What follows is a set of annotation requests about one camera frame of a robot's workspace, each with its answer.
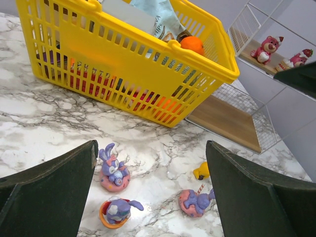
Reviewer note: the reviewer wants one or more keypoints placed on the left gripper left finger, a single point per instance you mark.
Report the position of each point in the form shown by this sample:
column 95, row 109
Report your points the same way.
column 48, row 199

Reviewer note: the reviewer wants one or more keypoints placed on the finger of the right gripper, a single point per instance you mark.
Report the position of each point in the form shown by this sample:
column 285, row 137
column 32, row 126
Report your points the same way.
column 302, row 79

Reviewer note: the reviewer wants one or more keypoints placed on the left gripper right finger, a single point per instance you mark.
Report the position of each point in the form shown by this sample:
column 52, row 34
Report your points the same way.
column 254, row 201

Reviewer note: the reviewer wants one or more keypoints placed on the pink bear with strawberry cake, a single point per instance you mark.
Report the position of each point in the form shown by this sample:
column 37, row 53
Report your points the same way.
column 297, row 60

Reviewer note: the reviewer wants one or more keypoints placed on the pink bear with santa hat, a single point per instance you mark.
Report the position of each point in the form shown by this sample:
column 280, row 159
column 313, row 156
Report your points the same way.
column 269, row 46

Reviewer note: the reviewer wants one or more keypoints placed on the yellow hair girl figure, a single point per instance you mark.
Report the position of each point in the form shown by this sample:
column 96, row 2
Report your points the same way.
column 202, row 172

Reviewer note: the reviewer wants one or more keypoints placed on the purple bunny on pink macaron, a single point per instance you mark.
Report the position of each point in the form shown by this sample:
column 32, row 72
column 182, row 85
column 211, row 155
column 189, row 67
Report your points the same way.
column 194, row 203

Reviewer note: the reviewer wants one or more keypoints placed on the purple bunny in orange cup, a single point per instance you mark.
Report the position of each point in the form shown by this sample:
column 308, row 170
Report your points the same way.
column 115, row 212

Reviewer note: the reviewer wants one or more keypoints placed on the purple bunny on pink donut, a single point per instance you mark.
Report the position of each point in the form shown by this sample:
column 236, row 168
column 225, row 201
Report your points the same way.
column 114, row 175

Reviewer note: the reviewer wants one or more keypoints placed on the orange fruit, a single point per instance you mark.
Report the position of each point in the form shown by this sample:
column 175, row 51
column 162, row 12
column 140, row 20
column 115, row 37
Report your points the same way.
column 193, row 43

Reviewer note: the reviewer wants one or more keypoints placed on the brown bread pastry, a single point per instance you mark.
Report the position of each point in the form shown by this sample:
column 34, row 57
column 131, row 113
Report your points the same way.
column 183, row 35

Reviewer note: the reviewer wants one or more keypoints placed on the light blue chips bag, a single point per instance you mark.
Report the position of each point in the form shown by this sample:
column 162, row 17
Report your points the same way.
column 168, row 25

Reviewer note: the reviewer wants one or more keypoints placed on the yellow plastic basket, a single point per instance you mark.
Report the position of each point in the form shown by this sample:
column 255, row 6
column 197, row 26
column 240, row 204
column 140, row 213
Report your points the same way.
column 74, row 44

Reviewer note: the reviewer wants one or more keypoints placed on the white wire wooden shelf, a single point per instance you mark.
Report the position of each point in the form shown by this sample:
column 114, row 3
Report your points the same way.
column 265, row 111

